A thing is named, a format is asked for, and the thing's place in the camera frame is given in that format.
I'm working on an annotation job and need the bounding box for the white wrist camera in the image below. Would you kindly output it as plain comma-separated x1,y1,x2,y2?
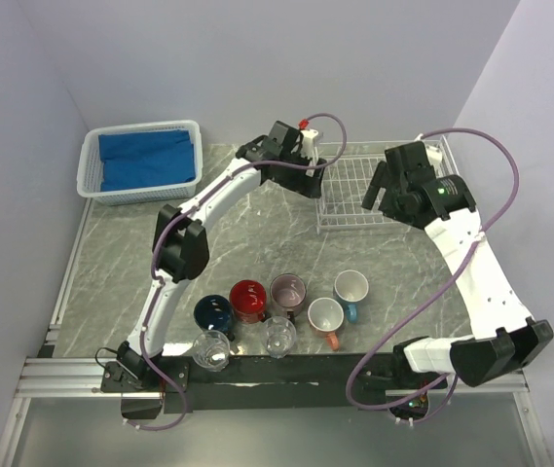
425,144,443,167
299,119,322,166

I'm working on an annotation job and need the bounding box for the red mug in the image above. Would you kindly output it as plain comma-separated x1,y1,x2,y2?
229,279,268,324

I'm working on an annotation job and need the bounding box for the aluminium frame rail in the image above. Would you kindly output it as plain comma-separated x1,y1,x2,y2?
14,358,160,399

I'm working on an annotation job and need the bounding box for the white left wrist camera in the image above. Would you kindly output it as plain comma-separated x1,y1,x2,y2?
299,119,322,166

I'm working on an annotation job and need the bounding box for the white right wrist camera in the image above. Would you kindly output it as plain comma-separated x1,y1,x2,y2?
425,144,443,167

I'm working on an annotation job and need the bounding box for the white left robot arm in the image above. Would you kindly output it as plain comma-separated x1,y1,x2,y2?
117,119,327,391

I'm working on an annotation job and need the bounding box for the clear glass cup right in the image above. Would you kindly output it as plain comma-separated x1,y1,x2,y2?
262,316,297,359

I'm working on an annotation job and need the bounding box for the white plastic basket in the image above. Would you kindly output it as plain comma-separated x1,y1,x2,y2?
77,120,203,205

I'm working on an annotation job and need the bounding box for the black table edge rail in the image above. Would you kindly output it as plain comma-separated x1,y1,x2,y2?
99,353,449,414

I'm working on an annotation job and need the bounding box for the purple mug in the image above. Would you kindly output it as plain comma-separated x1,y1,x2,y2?
269,273,307,324

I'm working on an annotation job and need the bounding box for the clear glass cup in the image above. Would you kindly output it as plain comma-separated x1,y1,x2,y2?
192,330,230,372
262,316,297,359

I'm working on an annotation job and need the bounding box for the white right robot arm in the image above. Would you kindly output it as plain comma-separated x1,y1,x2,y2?
362,141,554,388

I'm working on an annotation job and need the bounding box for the white wire dish rack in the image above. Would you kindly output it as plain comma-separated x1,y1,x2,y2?
314,135,458,234

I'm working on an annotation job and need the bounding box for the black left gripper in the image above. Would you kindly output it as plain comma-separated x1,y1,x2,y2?
273,149,325,198

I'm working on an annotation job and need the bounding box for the dark blue mug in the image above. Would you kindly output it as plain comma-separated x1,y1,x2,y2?
193,295,235,341

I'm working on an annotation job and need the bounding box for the blue cloth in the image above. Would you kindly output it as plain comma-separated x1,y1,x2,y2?
98,129,197,192

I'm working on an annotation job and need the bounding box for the clear glass cup left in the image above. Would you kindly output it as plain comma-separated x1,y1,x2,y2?
192,330,230,372

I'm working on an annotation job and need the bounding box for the light blue mug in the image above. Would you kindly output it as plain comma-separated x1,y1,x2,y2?
333,269,369,323

